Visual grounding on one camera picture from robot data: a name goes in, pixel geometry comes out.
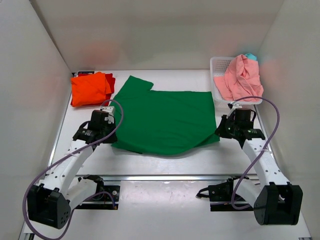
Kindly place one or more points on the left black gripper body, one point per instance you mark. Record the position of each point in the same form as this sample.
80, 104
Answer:
109, 128

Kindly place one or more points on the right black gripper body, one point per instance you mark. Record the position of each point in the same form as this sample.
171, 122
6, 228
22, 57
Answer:
228, 127

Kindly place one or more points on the green t shirt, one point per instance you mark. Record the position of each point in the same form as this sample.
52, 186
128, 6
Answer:
162, 123

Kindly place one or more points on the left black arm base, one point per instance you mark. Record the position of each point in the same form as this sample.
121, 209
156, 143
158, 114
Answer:
106, 195

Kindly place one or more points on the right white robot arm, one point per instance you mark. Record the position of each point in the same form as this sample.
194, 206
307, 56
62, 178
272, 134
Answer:
275, 201

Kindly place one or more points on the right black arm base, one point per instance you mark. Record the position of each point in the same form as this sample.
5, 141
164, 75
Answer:
220, 194

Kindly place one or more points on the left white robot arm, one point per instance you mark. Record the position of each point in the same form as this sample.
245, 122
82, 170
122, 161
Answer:
51, 202

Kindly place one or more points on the orange folded t shirt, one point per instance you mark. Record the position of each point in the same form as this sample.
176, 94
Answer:
88, 89

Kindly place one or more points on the pink t shirt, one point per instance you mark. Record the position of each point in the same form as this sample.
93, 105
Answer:
241, 80

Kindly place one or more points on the red folded t shirt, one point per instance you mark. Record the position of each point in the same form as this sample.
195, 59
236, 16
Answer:
109, 85

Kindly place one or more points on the white plastic basket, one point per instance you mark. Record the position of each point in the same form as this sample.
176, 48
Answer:
218, 66

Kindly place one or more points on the teal cloth in basket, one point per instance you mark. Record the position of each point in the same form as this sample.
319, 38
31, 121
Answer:
251, 56

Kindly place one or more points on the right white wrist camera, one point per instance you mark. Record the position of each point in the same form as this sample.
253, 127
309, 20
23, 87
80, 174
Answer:
234, 105

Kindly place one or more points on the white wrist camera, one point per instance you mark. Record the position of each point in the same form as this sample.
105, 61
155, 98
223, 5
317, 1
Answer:
234, 105
107, 111

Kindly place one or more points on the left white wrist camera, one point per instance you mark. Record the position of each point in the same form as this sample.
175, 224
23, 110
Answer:
107, 111

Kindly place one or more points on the aluminium rail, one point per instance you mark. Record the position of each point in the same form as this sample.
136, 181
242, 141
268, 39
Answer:
167, 177

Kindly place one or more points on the dark card at wall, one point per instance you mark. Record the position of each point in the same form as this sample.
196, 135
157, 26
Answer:
85, 73

